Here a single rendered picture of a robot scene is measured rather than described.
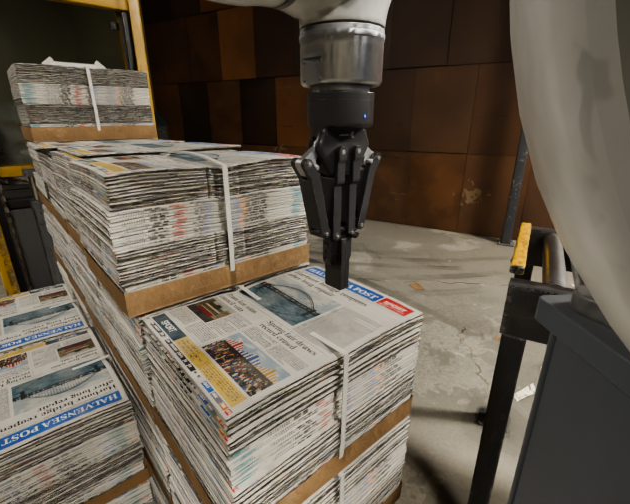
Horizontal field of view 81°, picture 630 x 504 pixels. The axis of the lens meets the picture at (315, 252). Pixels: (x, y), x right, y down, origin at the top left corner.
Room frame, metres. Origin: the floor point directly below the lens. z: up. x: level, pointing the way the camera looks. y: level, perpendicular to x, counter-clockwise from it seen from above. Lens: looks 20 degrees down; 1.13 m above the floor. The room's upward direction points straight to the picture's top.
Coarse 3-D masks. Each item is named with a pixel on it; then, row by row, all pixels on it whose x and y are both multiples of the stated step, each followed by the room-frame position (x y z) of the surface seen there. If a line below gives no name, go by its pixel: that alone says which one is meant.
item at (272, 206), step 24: (240, 168) 0.66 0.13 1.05; (264, 168) 0.69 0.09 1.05; (288, 168) 0.73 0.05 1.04; (240, 192) 0.66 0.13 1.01; (264, 192) 0.69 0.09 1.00; (288, 192) 0.73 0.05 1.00; (264, 216) 0.69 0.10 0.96; (288, 216) 0.72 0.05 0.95; (264, 240) 0.68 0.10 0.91; (288, 240) 0.72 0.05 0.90
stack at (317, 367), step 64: (64, 256) 1.14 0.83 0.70; (128, 320) 0.58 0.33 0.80; (192, 320) 0.52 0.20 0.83; (256, 320) 0.52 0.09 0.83; (320, 320) 0.52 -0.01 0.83; (384, 320) 0.52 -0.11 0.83; (128, 384) 0.70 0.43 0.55; (192, 384) 0.38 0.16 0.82; (256, 384) 0.37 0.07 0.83; (320, 384) 0.40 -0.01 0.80; (384, 384) 0.50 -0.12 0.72; (192, 448) 0.39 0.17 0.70; (256, 448) 0.34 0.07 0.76; (320, 448) 0.40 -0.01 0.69; (384, 448) 0.51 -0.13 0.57
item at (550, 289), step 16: (512, 288) 0.71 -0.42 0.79; (528, 288) 0.70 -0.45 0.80; (544, 288) 0.70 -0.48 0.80; (560, 288) 0.70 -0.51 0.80; (512, 304) 0.71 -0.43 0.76; (528, 304) 0.69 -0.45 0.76; (512, 320) 0.71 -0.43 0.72; (528, 320) 0.69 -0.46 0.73; (528, 336) 0.69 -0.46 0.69; (544, 336) 0.67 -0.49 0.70
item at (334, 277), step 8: (344, 240) 0.43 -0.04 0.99; (344, 248) 0.43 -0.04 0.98; (344, 256) 0.43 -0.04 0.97; (328, 264) 0.45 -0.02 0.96; (336, 264) 0.44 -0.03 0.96; (344, 264) 0.43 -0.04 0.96; (328, 272) 0.45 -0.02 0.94; (336, 272) 0.44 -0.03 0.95; (344, 272) 0.43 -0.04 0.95; (328, 280) 0.45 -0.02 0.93; (336, 280) 0.43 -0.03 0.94; (344, 280) 0.43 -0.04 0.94; (336, 288) 0.43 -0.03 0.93
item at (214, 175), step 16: (176, 160) 0.72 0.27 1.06; (192, 160) 0.73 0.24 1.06; (208, 176) 0.62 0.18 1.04; (208, 192) 0.62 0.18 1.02; (224, 208) 0.64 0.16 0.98; (240, 208) 0.66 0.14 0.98; (224, 224) 0.63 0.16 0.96; (240, 224) 0.65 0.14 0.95; (224, 240) 0.63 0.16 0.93; (240, 240) 0.65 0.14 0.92; (224, 256) 0.63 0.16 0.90; (240, 256) 0.65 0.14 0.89
